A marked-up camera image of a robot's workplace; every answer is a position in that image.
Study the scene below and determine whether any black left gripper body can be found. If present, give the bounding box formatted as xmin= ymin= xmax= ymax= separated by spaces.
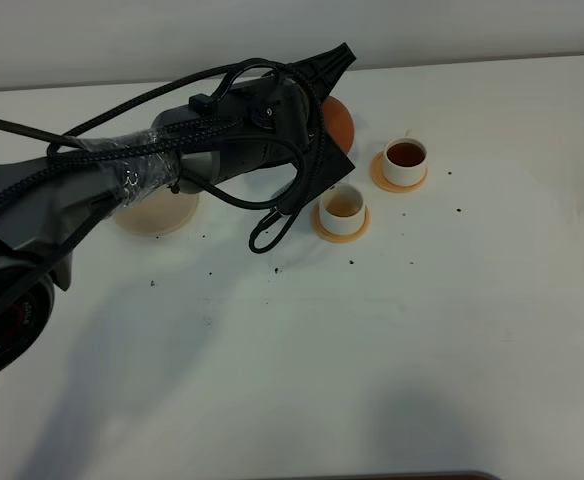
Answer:
xmin=211 ymin=76 xmax=318 ymax=170

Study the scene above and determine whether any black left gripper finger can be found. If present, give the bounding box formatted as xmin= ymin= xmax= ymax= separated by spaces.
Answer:
xmin=289 ymin=43 xmax=356 ymax=100

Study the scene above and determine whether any brown clay teapot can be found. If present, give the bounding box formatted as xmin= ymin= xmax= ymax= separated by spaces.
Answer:
xmin=322 ymin=96 xmax=355 ymax=154

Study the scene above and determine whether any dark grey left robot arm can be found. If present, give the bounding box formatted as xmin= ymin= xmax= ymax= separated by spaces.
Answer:
xmin=0 ymin=44 xmax=355 ymax=372

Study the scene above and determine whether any beige round teapot coaster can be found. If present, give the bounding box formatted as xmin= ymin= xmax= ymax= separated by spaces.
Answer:
xmin=113 ymin=190 xmax=199 ymax=237

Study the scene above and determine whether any near orange cup coaster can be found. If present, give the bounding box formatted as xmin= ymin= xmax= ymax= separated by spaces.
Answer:
xmin=311 ymin=203 xmax=370 ymax=243

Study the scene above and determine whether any orange cup coaster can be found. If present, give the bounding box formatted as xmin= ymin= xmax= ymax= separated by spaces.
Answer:
xmin=369 ymin=152 xmax=428 ymax=193
xmin=311 ymin=203 xmax=370 ymax=243

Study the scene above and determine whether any far orange cup coaster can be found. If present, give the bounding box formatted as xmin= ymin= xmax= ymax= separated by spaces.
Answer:
xmin=369 ymin=152 xmax=428 ymax=193

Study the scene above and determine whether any near white teacup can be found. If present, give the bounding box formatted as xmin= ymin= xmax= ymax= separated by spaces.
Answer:
xmin=319 ymin=184 xmax=366 ymax=236

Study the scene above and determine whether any white teacup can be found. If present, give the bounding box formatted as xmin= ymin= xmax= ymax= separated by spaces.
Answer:
xmin=382 ymin=137 xmax=428 ymax=187
xmin=319 ymin=184 xmax=366 ymax=236

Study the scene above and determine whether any far white teacup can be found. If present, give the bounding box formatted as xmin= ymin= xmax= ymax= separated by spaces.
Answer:
xmin=382 ymin=137 xmax=428 ymax=187

